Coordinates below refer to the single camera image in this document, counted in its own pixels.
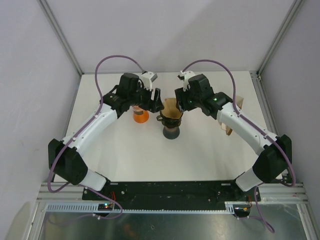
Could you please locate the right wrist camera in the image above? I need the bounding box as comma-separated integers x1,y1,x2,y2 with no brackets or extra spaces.
177,70,196,92

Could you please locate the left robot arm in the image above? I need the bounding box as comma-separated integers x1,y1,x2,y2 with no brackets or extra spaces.
48,71,164,200

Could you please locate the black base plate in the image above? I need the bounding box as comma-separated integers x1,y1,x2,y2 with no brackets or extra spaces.
82,180,261,209

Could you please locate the brown coffee filter stack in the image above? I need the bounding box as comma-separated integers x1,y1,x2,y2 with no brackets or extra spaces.
218,95,244,136

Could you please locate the grey cable duct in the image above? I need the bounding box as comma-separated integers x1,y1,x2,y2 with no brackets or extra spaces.
46,202,249,214

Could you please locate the dark green dripper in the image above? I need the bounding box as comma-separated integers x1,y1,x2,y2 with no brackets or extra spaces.
156,112,183,129

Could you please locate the orange glass flask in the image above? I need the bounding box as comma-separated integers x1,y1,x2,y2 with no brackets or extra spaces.
133,111,149,124

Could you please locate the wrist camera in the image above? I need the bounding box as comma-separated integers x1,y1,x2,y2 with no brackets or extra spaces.
177,70,196,92
140,71,158,91

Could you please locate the aluminium rail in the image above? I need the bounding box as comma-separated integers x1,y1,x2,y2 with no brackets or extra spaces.
36,182,309,204

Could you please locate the aluminium frame post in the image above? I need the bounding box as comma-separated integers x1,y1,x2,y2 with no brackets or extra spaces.
256,0,305,76
37,0,84,77

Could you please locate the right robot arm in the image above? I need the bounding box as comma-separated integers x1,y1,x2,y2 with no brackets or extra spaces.
175,71,292,201

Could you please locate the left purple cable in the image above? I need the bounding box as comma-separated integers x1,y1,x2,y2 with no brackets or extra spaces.
46,54,146,226

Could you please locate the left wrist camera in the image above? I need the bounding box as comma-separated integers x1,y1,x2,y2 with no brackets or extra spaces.
140,71,158,91

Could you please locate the left aluminium frame post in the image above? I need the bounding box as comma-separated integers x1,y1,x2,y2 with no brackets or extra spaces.
37,0,84,77

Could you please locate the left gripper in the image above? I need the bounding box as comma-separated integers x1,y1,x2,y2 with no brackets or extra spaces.
128,82,164,114

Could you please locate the right aluminium frame post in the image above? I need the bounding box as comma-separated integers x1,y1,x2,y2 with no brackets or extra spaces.
256,0,305,76

